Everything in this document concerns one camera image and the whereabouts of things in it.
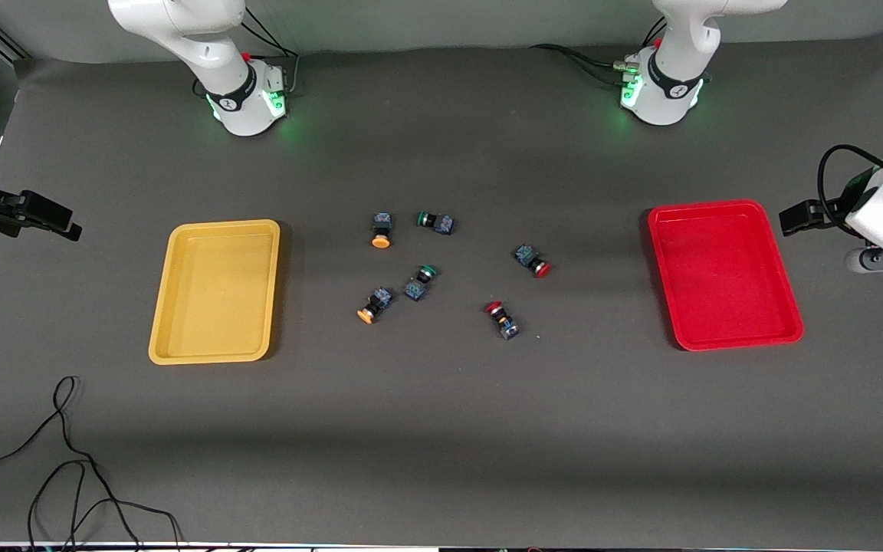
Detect red push button switch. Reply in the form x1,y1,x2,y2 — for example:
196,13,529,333
514,244,553,279
485,301,520,341

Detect thin black loose cable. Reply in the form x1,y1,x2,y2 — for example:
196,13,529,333
0,374,143,552
26,458,183,552

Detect green push button switch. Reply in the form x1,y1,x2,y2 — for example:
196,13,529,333
403,264,439,302
416,211,455,236

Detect black left arm base cable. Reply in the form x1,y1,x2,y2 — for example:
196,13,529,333
530,42,638,87
639,17,669,51

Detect dark metal frame rail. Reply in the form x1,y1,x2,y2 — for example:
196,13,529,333
0,11,31,62

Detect red plastic tray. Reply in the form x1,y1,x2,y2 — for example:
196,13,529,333
647,199,805,352

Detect dark grey table mat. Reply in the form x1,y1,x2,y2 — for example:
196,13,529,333
0,31,883,549

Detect yellow plastic tray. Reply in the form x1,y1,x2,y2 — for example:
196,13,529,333
148,219,281,366

